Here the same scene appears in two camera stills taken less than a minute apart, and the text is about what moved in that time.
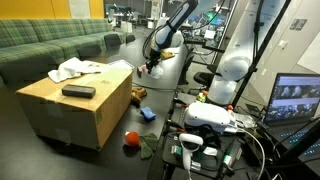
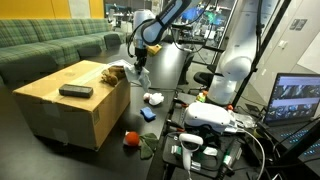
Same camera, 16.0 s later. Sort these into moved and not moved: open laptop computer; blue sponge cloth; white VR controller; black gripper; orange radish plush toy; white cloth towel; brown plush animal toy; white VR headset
Moved: brown plush animal toy; white cloth towel; black gripper
Not moved: orange radish plush toy; blue sponge cloth; white VR controller; open laptop computer; white VR headset
